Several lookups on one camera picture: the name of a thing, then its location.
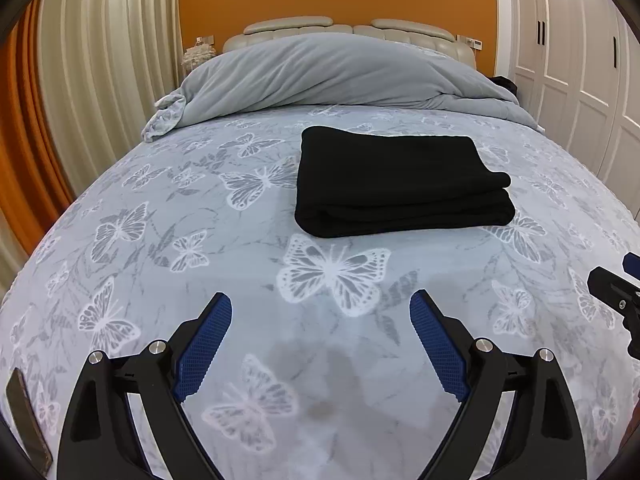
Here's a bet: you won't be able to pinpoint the cream padded headboard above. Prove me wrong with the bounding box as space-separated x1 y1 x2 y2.
222 16 477 68

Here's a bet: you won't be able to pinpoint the butterfly print bed sheet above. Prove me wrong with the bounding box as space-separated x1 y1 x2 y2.
0 102 640 480

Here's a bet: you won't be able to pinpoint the grey duvet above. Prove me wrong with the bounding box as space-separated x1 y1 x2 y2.
140 36 545 143

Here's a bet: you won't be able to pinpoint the black pants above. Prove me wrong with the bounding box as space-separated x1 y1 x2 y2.
294 126 516 239

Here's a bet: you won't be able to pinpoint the dried flower bunch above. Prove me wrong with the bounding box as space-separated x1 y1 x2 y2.
182 43 217 69

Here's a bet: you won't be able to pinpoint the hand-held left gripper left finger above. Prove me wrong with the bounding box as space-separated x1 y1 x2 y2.
56 291 234 480

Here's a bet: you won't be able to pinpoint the dark cloth bundle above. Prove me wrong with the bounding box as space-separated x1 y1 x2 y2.
489 75 519 96

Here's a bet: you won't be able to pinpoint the white panelled wardrobe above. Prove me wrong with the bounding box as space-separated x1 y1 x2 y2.
495 0 640 223

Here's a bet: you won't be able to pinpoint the white pleated curtain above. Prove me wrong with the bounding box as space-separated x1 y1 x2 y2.
37 0 182 198

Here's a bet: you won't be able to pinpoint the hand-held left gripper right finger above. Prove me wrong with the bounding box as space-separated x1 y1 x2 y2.
409 289 587 480

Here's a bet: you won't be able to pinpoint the smartphone with clear case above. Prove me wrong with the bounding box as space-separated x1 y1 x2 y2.
4 367 54 476

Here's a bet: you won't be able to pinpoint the orange curtain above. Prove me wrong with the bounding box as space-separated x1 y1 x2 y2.
0 0 76 243

